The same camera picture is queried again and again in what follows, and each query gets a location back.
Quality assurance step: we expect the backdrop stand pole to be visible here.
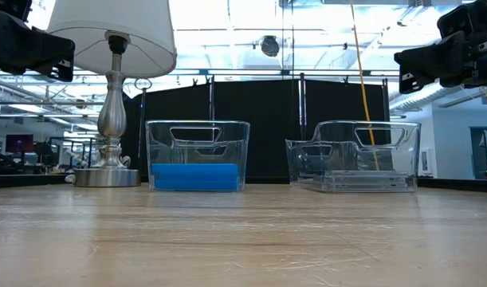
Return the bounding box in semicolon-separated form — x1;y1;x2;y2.
297;73;308;140
208;74;216;123
133;77;153;159
381;78;391;123

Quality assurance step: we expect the metal frame crossbar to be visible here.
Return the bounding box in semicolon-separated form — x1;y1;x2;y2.
0;68;402;79

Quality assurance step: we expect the clear plastic bin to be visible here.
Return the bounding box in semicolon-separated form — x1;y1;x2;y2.
144;120;252;193
284;120;422;195

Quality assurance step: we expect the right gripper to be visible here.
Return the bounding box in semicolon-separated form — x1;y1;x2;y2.
393;0;487;96

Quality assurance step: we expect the white shade silver table lamp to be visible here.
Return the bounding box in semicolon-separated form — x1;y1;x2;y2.
46;0;179;188

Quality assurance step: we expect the black metal rack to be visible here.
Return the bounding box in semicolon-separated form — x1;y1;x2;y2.
47;136;100;157

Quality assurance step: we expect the yellow hanging cable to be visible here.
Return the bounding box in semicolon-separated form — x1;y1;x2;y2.
348;0;383;171

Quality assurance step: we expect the dark red monitor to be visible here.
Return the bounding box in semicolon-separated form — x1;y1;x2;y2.
5;133;35;154

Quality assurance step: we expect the blue jewel case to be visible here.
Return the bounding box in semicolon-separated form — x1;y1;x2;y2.
152;180;240;192
151;171;240;183
150;163;240;174

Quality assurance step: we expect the black ceiling cord reel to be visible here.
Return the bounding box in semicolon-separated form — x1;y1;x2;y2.
260;34;281;58

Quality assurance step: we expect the black backdrop curtain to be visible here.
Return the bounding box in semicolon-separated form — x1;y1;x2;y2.
120;78;394;184

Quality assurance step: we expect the white wall box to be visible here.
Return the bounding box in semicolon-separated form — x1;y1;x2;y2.
421;147;433;175

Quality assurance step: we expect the clear jewel case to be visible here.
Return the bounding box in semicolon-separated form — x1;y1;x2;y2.
324;184;412;194
321;170;411;179
323;177;412;187

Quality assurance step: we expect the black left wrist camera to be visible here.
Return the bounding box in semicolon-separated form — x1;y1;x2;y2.
0;0;33;22

